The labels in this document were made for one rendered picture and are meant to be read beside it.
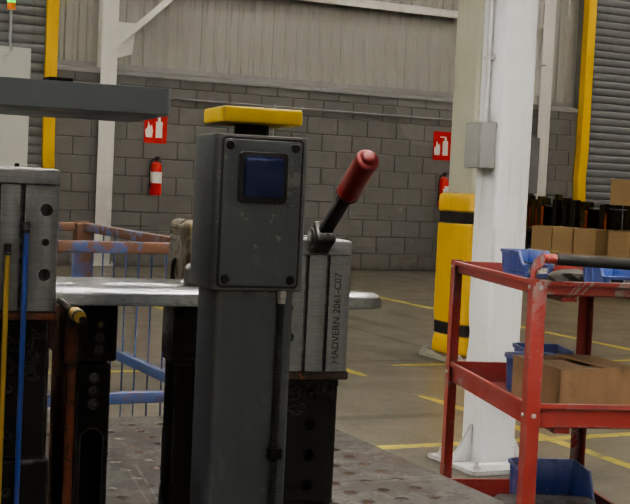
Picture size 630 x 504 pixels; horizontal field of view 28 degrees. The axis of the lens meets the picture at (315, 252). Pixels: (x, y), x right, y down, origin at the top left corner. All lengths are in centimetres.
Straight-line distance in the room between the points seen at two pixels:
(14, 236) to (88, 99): 22
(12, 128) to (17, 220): 829
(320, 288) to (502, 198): 398
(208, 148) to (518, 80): 422
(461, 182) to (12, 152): 324
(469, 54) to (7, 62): 330
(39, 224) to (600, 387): 239
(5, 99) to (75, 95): 4
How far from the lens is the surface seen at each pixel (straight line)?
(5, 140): 930
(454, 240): 825
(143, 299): 116
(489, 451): 516
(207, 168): 91
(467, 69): 835
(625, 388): 331
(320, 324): 109
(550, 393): 325
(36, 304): 103
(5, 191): 102
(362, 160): 98
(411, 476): 182
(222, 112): 90
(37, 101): 83
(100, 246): 315
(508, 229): 507
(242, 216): 89
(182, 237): 143
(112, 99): 84
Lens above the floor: 111
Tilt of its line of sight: 3 degrees down
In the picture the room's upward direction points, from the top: 3 degrees clockwise
